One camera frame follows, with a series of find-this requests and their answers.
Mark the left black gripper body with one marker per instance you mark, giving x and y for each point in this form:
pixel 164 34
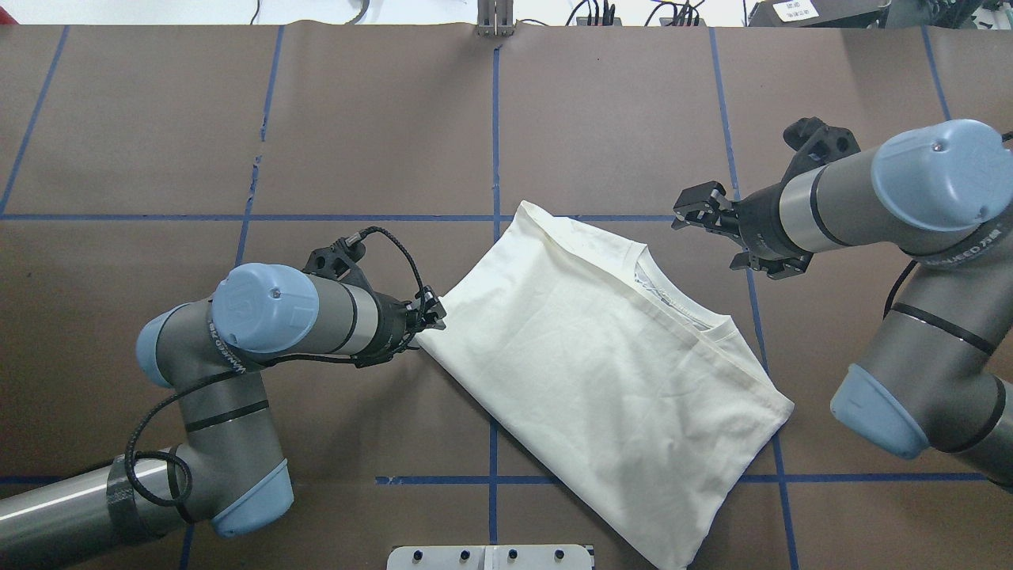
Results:
pixel 391 320

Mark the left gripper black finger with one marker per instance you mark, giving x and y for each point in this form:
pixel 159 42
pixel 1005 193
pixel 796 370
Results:
pixel 424 312

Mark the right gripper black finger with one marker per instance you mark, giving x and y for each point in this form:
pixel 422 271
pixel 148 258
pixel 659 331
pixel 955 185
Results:
pixel 705 206

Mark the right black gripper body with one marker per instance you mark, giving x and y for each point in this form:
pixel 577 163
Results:
pixel 761 224

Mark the cream long-sleeve cat shirt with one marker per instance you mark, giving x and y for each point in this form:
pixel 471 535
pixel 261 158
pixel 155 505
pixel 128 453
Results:
pixel 645 404

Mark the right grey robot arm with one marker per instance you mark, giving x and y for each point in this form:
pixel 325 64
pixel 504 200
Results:
pixel 942 195

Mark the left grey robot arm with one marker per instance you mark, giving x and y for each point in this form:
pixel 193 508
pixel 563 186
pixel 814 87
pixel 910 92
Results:
pixel 231 470

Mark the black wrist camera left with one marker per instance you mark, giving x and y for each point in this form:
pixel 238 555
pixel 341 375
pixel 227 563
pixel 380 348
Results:
pixel 339 262

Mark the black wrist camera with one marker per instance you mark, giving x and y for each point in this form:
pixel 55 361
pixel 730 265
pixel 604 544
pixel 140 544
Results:
pixel 816 143
pixel 339 262

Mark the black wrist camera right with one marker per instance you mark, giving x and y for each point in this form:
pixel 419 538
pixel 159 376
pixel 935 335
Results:
pixel 816 143

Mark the white camera mast with base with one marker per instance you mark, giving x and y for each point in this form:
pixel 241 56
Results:
pixel 516 556

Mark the aluminium frame post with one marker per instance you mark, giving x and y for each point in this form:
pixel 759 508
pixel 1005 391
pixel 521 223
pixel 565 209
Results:
pixel 495 18

